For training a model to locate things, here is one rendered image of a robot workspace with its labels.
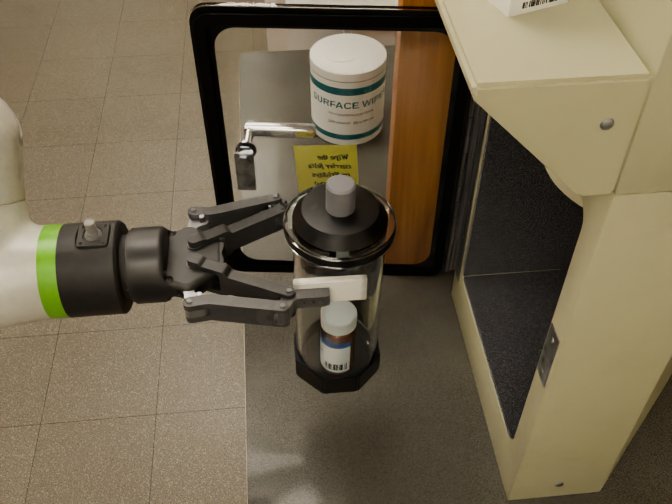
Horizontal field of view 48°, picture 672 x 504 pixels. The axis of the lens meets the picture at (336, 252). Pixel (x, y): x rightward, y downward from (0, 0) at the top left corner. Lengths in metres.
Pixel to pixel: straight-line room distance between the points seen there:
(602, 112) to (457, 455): 0.55
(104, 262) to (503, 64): 0.41
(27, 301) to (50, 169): 2.23
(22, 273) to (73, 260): 0.05
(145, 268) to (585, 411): 0.45
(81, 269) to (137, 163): 2.18
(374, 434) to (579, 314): 0.38
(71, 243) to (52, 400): 1.53
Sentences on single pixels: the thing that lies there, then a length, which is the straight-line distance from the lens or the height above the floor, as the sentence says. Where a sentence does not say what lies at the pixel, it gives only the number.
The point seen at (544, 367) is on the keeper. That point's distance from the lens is 0.75.
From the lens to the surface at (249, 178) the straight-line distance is 0.93.
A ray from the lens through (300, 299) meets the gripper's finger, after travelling 0.71.
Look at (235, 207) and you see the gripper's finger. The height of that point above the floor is 1.24.
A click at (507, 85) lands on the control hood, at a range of 0.49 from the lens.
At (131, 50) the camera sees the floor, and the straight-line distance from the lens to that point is 3.56.
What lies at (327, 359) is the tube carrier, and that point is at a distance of 0.82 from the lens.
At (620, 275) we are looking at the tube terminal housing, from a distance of 0.65.
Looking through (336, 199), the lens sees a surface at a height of 1.31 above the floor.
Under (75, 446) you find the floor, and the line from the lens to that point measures 2.15.
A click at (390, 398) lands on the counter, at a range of 1.00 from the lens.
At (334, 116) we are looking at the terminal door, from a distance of 0.88.
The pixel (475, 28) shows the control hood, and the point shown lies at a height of 1.51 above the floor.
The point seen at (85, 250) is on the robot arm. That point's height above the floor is 1.27.
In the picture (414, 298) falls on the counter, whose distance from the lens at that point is 1.10.
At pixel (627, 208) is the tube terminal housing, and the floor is 1.40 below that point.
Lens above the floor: 1.77
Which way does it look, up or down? 46 degrees down
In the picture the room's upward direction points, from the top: straight up
